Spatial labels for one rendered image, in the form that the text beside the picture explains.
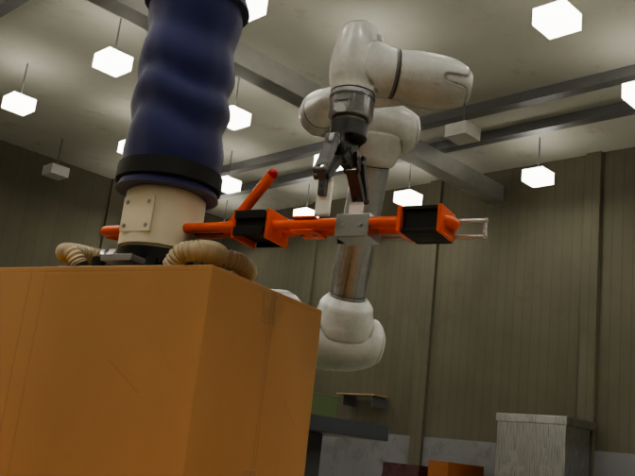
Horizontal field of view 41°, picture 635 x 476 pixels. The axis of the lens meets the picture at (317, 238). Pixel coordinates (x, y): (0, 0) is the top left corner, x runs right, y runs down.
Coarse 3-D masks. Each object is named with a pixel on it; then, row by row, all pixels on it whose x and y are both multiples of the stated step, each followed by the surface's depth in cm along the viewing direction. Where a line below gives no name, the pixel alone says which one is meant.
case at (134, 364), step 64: (0, 320) 165; (64, 320) 157; (128, 320) 150; (192, 320) 143; (256, 320) 156; (320, 320) 177; (0, 384) 161; (64, 384) 153; (128, 384) 146; (192, 384) 140; (256, 384) 155; (0, 448) 156; (64, 448) 149; (128, 448) 142; (192, 448) 138; (256, 448) 155
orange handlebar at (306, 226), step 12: (300, 216) 161; (312, 216) 160; (372, 216) 155; (384, 216) 153; (396, 216) 152; (444, 216) 148; (108, 228) 184; (192, 228) 173; (204, 228) 171; (216, 228) 170; (228, 228) 169; (276, 228) 164; (288, 228) 162; (300, 228) 161; (312, 228) 160; (324, 228) 159; (372, 228) 154; (384, 228) 154; (456, 228) 149
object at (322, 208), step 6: (330, 180) 157; (330, 186) 157; (330, 192) 156; (318, 198) 157; (324, 198) 156; (330, 198) 156; (318, 204) 157; (324, 204) 156; (330, 204) 156; (318, 210) 156; (324, 210) 156; (330, 210) 156
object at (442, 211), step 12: (408, 216) 151; (420, 216) 149; (432, 216) 148; (396, 228) 150; (408, 228) 150; (420, 228) 148; (432, 228) 147; (444, 228) 148; (408, 240) 154; (420, 240) 153; (432, 240) 153; (444, 240) 152
